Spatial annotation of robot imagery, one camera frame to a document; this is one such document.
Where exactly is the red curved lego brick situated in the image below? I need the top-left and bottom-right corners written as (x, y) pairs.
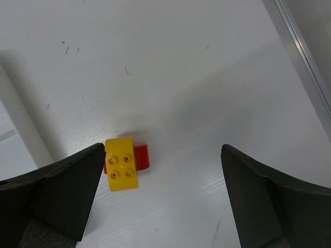
top-left (103, 142), bottom-right (149, 174)

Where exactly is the yellow curved lego brick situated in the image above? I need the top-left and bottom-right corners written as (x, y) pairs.
top-left (105, 137), bottom-right (138, 192)

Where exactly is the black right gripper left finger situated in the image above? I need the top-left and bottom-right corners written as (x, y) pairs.
top-left (1, 143), bottom-right (106, 247)

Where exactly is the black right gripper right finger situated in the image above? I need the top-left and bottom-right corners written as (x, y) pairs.
top-left (221, 144), bottom-right (330, 247)

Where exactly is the aluminium table rail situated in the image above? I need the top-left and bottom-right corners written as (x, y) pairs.
top-left (264, 1), bottom-right (330, 123)

